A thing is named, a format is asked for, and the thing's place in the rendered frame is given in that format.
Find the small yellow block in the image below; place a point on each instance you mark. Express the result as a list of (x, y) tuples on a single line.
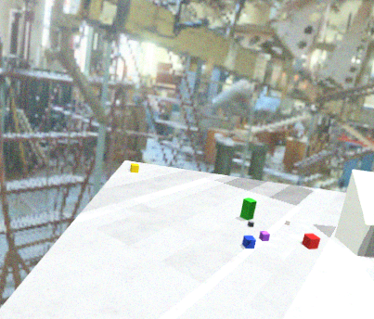
[(134, 168)]

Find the green block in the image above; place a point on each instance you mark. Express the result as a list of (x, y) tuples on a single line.
[(246, 215), (249, 204)]

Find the red block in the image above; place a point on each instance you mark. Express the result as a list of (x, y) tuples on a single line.
[(311, 241)]

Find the blue block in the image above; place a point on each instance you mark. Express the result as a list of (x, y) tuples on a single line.
[(248, 242)]

